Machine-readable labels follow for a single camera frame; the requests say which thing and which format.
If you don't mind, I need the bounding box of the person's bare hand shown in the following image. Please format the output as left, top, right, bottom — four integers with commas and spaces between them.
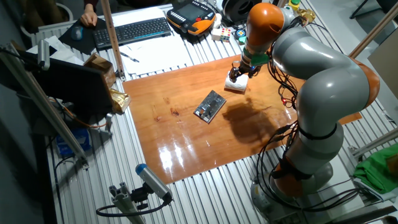
80, 3, 99, 28

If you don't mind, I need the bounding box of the black filament spool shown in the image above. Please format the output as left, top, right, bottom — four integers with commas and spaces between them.
222, 0, 261, 24

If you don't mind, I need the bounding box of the white paper sheet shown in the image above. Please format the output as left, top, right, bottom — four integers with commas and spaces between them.
118, 32, 200, 77

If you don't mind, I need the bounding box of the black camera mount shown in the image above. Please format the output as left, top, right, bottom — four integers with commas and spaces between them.
130, 182, 153, 211

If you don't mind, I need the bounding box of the black chair base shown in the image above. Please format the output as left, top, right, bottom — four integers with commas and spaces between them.
349, 0, 398, 20

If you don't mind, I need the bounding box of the aluminium profile bar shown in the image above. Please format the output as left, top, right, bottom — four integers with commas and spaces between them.
348, 127, 398, 159

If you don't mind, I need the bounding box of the brown cardboard box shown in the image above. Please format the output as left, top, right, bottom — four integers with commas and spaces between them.
83, 52, 117, 89

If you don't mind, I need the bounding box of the black camera cable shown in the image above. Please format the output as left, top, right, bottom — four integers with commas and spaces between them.
95, 194, 174, 218

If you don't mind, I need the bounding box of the metal frame post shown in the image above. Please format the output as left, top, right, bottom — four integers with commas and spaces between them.
99, 0, 127, 82
348, 1, 398, 59

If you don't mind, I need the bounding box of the dark pen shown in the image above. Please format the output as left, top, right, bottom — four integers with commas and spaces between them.
119, 51, 140, 63

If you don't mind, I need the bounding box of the orange cable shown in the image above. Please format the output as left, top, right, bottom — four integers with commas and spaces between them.
51, 98, 108, 129

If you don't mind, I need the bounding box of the crumpled gold foil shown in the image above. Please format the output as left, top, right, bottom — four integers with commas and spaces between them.
295, 8, 317, 24

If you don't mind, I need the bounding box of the black mouse pad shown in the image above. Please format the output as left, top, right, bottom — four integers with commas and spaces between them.
58, 14, 108, 56

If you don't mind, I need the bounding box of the crumpled white paper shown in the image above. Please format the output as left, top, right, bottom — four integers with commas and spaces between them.
26, 35, 85, 67

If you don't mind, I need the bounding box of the black keyboard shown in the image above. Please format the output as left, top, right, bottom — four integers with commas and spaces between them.
92, 17, 172, 50

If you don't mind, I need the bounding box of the white curved chair frame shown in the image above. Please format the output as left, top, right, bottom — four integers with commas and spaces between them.
20, 2, 75, 38

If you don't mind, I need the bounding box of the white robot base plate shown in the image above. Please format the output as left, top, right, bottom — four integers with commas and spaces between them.
310, 154, 365, 220

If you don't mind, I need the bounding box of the black flat monitor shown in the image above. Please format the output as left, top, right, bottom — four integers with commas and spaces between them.
18, 51, 114, 118

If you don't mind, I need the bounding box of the colourful Rubik's cube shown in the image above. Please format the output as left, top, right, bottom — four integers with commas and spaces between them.
220, 27, 233, 43

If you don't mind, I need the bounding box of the white toilet paper roll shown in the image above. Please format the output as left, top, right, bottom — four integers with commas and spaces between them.
224, 72, 249, 93

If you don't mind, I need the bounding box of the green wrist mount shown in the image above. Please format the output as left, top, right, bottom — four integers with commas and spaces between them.
238, 35, 271, 67

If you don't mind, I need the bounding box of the white paper stack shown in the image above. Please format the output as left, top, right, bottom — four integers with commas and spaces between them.
110, 6, 175, 28

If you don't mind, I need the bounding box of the grey metal bar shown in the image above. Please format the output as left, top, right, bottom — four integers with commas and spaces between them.
326, 205, 398, 224

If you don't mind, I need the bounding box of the green cloth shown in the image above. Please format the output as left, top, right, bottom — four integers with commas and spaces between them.
353, 142, 398, 195

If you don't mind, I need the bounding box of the gold foil bag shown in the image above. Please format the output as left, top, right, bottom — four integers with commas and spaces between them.
109, 88, 131, 114

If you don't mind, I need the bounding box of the silver depth camera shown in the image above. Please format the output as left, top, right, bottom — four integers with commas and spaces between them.
37, 39, 50, 72

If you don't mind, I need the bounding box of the long aluminium frame rail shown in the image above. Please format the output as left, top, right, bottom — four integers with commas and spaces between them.
0, 42, 90, 169

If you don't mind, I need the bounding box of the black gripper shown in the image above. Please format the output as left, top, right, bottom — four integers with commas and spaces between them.
228, 60, 262, 83

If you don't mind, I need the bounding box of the brown wooden board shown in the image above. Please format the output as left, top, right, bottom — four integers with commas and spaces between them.
122, 54, 363, 185

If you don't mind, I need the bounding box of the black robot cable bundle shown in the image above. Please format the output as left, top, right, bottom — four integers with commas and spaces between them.
254, 15, 363, 215

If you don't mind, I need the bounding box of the blue box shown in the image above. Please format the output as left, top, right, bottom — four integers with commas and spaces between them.
55, 127, 93, 158

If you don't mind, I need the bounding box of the yellow button box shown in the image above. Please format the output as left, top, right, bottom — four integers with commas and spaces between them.
287, 0, 302, 12

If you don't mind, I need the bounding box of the black and orange teach pendant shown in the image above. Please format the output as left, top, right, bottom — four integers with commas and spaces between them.
165, 0, 216, 37

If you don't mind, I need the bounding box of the short aluminium profile piece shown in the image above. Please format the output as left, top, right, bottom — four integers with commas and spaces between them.
108, 182, 147, 224

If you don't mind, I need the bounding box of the silver camera with blue cap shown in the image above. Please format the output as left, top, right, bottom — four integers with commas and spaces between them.
135, 163, 174, 203

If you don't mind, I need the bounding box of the beige panel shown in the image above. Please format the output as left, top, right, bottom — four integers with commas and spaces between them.
368, 29, 398, 100

